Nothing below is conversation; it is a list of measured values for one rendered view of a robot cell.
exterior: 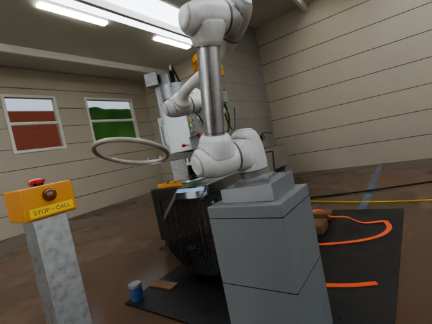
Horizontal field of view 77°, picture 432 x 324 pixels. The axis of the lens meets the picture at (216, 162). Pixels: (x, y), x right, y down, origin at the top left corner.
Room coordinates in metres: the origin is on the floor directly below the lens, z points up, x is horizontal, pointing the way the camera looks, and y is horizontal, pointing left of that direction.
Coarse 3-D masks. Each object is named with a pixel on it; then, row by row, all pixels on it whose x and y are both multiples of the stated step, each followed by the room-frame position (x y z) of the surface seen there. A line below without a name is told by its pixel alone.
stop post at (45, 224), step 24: (24, 192) 0.63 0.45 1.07; (72, 192) 0.71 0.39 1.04; (24, 216) 0.62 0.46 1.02; (48, 216) 0.66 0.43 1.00; (48, 240) 0.67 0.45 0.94; (72, 240) 0.71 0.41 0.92; (48, 264) 0.66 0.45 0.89; (72, 264) 0.70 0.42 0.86; (48, 288) 0.65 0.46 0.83; (72, 288) 0.69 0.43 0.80; (48, 312) 0.67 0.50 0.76; (72, 312) 0.68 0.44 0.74
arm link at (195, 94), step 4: (196, 88) 1.66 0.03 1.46; (192, 92) 1.63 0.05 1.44; (196, 92) 1.63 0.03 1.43; (200, 92) 1.63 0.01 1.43; (192, 96) 1.59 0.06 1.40; (196, 96) 1.60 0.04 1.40; (200, 96) 1.60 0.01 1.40; (192, 100) 1.57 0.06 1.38; (196, 100) 1.58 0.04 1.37; (200, 100) 1.59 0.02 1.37; (196, 104) 1.58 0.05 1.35; (200, 104) 1.59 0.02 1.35; (196, 108) 1.59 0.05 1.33; (200, 108) 1.59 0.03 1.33; (192, 112) 1.61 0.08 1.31; (196, 112) 1.63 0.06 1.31
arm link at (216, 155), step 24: (192, 0) 1.07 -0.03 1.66; (216, 0) 1.10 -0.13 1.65; (192, 24) 1.06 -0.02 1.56; (216, 24) 1.09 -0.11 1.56; (216, 48) 1.13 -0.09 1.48; (216, 72) 1.15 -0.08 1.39; (216, 96) 1.17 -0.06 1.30; (216, 120) 1.20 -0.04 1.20; (216, 144) 1.20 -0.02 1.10; (192, 168) 1.28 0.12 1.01; (216, 168) 1.21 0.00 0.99
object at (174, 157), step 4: (184, 152) 2.20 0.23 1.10; (188, 152) 2.25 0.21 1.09; (192, 152) 2.30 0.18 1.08; (160, 156) 1.92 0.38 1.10; (172, 156) 2.05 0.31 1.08; (176, 156) 2.09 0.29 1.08; (180, 156) 2.13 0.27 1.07; (184, 156) 2.19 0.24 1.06; (188, 156) 2.24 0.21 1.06; (148, 160) 1.97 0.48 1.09; (168, 160) 2.00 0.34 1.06; (172, 160) 2.04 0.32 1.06; (152, 164) 1.96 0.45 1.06
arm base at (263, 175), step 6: (264, 168) 1.34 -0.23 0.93; (240, 174) 1.37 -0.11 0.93; (246, 174) 1.34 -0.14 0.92; (252, 174) 1.33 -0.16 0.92; (258, 174) 1.32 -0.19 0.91; (264, 174) 1.33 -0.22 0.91; (270, 174) 1.36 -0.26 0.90; (240, 180) 1.37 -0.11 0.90; (246, 180) 1.34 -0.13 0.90; (252, 180) 1.32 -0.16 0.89; (258, 180) 1.31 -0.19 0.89; (264, 180) 1.29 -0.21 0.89
